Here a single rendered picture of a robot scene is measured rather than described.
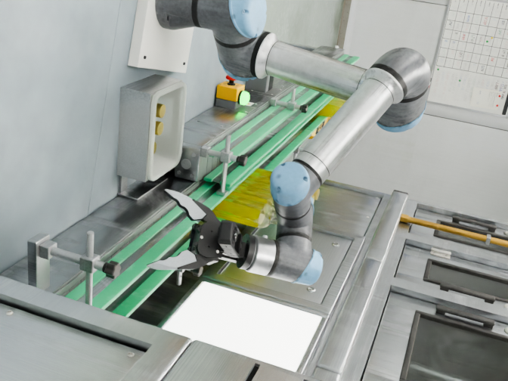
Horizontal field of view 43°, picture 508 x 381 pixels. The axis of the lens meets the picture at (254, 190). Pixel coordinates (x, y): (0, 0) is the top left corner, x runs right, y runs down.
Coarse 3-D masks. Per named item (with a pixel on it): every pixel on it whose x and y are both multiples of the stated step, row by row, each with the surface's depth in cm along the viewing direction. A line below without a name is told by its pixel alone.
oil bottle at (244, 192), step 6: (240, 186) 184; (234, 192) 180; (240, 192) 180; (246, 192) 180; (252, 192) 181; (258, 192) 181; (264, 192) 182; (252, 198) 178; (258, 198) 178; (264, 198) 178; (270, 198) 178; (270, 204) 177
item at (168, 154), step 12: (180, 84) 160; (156, 96) 149; (168, 96) 165; (180, 96) 164; (168, 108) 166; (180, 108) 165; (156, 120) 168; (168, 120) 167; (180, 120) 167; (168, 132) 169; (180, 132) 168; (156, 144) 171; (168, 144) 170; (180, 144) 169; (156, 156) 170; (168, 156) 170; (180, 156) 170; (156, 168) 163; (168, 168) 165
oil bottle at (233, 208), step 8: (224, 200) 175; (232, 200) 175; (240, 200) 176; (248, 200) 176; (216, 208) 176; (224, 208) 175; (232, 208) 175; (240, 208) 174; (248, 208) 173; (256, 208) 173; (264, 208) 173; (216, 216) 177; (224, 216) 176; (232, 216) 175; (240, 216) 175; (248, 216) 174; (256, 216) 173; (264, 216) 172; (248, 224) 175; (256, 224) 174; (264, 224) 173
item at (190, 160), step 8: (184, 144) 173; (192, 144) 174; (184, 152) 173; (192, 152) 172; (184, 160) 173; (192, 160) 173; (200, 160) 173; (176, 168) 175; (184, 168) 174; (192, 168) 174; (200, 168) 174; (176, 176) 176; (184, 176) 175; (192, 176) 174; (200, 176) 176
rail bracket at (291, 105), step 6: (294, 90) 220; (294, 96) 221; (270, 102) 224; (276, 102) 224; (282, 102) 223; (288, 102) 222; (294, 102) 222; (288, 108) 222; (294, 108) 222; (300, 108) 221; (306, 108) 221
